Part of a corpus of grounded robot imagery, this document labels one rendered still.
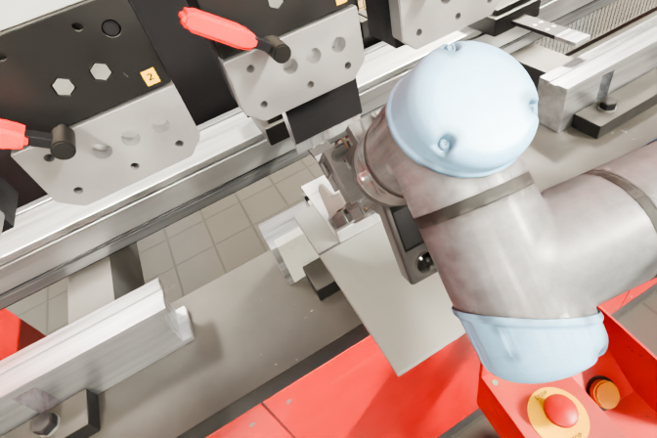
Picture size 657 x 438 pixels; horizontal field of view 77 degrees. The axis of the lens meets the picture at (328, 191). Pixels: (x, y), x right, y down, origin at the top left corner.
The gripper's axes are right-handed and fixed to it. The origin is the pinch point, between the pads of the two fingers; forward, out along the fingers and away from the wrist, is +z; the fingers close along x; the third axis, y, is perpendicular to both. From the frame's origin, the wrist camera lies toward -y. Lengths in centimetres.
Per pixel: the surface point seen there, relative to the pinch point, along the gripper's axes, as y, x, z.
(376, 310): -10.5, 5.6, -8.0
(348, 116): 11.7, -4.4, -2.9
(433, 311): -13.1, 0.6, -10.3
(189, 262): 18, 47, 148
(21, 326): 18, 84, 79
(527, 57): 13, -60, 28
